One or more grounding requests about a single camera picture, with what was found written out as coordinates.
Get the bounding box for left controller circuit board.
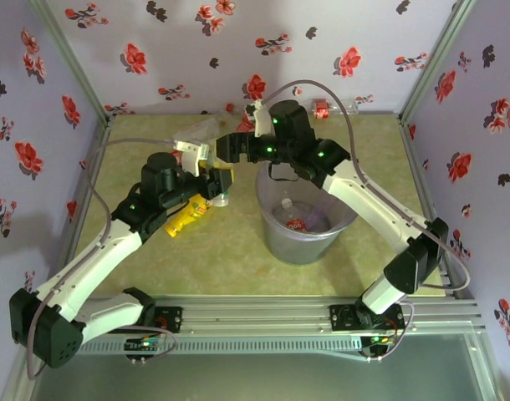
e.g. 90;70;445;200
125;338;165;353

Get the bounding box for grey right base cable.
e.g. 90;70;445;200
358;301;416;363

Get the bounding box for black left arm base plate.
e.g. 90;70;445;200
152;306;184;334

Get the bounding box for aluminium front mounting rail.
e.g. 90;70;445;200
152;294;487;336

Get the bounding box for aluminium frame post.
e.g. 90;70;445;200
399;0;477;126
27;0;114;126

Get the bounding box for aluminium left frame post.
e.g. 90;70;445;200
27;0;114;126

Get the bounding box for large white labelled plastic bottle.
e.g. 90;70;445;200
172;118;222;146

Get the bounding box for grey left arm cable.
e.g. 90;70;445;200
27;137;185;381

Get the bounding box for controller circuit board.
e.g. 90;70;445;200
125;338;165;353
368;332;397;348

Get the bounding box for aluminium left side rail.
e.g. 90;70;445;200
12;119;114;335

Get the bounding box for grey right arm cable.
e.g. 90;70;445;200
261;79;472;293

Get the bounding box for aluminium right side rail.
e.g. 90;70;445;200
399;115;476;301

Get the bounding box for grey left base cable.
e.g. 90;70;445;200
127;327;177;365

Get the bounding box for grey translucent plastic bin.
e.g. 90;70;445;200
254;162;359;266

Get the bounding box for yellow plastic bottle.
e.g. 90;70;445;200
162;195;214;240

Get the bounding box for aluminium right frame post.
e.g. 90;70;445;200
399;0;477;126

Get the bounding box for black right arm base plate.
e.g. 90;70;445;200
329;303;406;336

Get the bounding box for clear white capped bottle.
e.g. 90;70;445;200
275;198;335;235

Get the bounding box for grey slotted cable duct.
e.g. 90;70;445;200
77;337;365;357

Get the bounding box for right controller circuit board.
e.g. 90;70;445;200
368;332;397;348

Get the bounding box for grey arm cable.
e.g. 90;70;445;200
261;79;472;293
27;137;185;381

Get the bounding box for grey base cable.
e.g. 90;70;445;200
127;327;177;365
358;301;416;363

